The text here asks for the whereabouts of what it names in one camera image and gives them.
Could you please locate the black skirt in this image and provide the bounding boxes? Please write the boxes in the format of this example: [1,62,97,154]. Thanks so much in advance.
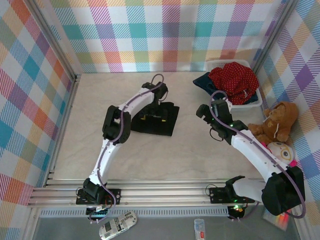
[131,101,181,137]

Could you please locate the red polka dot skirt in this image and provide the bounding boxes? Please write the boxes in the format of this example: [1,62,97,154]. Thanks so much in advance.
[208,62,260,106]

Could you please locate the white plastic mesh basket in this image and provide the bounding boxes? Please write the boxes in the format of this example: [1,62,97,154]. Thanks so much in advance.
[206,59,264,113]

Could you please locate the brown teddy bear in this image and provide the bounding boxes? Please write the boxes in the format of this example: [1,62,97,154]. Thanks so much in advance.
[247,101,300,145]

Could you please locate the white pink plush doll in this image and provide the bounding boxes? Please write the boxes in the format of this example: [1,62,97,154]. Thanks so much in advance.
[261,141,298,168]

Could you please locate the newspaper print pouch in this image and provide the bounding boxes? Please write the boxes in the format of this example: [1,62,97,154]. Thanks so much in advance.
[99,210,138,240]

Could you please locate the small white red packet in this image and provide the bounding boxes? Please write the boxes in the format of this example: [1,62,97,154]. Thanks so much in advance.
[194,218,206,240]

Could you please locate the colourful marker pack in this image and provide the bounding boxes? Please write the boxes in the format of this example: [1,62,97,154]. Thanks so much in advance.
[262,209,292,230]

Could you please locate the aluminium frame rail bed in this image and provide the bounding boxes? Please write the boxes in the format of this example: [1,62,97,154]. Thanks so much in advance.
[26,171,307,210]

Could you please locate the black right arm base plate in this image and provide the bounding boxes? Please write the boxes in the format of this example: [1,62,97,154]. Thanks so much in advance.
[209,186,256,204]

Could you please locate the aluminium side rail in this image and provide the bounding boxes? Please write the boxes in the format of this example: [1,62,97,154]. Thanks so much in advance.
[43,73,82,187]

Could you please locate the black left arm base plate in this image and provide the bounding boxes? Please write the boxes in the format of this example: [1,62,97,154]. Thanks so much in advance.
[76,188,122,206]

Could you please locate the aluminium frame post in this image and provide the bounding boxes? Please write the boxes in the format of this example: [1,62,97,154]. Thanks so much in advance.
[26,0,82,83]
[251,0,300,73]

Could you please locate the grey slotted cable duct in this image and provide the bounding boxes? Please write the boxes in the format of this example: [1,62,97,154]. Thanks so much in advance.
[39,209,230,218]

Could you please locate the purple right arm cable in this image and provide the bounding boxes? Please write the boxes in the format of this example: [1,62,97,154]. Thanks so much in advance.
[210,89,307,222]

